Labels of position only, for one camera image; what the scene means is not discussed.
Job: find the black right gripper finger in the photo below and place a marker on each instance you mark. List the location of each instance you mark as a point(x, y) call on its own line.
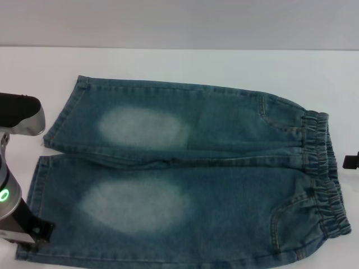
point(352, 161)

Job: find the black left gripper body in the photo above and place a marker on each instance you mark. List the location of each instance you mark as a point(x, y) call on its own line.
point(23, 224)

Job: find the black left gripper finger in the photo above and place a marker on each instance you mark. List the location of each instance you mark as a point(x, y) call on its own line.
point(42, 232)

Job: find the blue denim shorts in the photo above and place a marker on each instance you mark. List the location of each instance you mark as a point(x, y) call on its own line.
point(196, 213)

